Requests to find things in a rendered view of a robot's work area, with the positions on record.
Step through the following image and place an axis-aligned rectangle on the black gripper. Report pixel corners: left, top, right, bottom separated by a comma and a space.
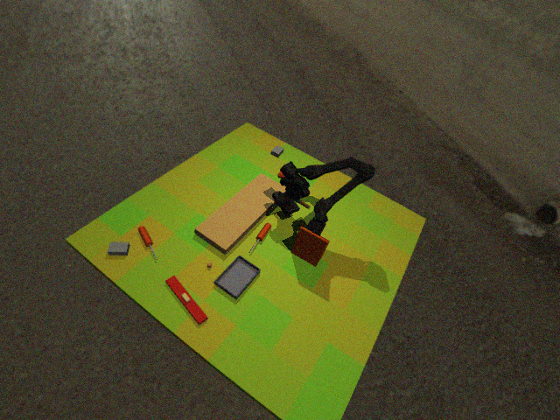
272, 183, 310, 206

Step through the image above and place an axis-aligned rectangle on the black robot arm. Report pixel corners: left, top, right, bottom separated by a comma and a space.
280, 157, 375, 236

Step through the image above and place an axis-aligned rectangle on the tan wooden panel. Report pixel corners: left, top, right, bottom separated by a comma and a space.
195, 173, 286, 255

